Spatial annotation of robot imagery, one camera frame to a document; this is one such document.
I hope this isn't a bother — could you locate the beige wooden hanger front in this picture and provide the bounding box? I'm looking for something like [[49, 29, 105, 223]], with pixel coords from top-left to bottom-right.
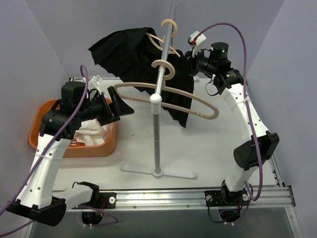
[[114, 59, 219, 120]]

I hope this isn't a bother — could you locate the beige wooden hanger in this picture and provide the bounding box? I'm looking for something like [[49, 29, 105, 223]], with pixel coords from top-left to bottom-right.
[[114, 59, 219, 120], [145, 19, 183, 57]]

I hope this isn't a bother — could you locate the white pleated skirt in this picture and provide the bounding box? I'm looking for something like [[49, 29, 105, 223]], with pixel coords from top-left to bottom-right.
[[74, 119, 112, 146]]

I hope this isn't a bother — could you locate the black garment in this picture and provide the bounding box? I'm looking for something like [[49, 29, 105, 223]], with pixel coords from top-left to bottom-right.
[[88, 26, 196, 129]]

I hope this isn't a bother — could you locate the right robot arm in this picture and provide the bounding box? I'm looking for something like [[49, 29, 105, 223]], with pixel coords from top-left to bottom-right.
[[185, 42, 279, 205]]

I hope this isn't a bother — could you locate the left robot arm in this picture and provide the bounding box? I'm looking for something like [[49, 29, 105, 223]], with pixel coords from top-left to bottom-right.
[[5, 81, 134, 227]]

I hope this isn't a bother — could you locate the beige wooden hanger rear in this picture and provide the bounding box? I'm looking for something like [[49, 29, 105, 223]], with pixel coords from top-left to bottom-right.
[[145, 19, 183, 57]]

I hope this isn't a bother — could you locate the silver clothes rack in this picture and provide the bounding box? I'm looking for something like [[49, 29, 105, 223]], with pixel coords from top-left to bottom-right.
[[119, 0, 199, 179]]

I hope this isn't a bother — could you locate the orange plastic basket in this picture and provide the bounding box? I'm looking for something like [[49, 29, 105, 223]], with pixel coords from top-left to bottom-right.
[[28, 99, 117, 158]]

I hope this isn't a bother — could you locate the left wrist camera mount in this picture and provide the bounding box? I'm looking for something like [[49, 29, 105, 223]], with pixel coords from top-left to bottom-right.
[[87, 74, 104, 94]]

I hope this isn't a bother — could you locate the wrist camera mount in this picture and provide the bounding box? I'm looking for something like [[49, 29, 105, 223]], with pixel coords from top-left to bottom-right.
[[87, 74, 104, 94], [188, 31, 207, 58]]

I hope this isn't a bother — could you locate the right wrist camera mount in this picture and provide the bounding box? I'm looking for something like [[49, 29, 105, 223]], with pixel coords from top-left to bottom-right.
[[188, 31, 207, 58]]

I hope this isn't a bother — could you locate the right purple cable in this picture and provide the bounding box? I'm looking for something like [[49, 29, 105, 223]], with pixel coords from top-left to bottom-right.
[[195, 22, 264, 202]]

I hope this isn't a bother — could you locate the purple cable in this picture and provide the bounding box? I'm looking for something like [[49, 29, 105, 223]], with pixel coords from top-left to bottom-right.
[[195, 22, 264, 202], [0, 64, 119, 236]]

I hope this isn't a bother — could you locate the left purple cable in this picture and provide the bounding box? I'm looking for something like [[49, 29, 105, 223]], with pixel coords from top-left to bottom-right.
[[0, 64, 119, 236]]

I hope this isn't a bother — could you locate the aluminium mounting rail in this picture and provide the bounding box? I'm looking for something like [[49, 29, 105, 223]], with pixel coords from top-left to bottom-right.
[[53, 185, 297, 213]]

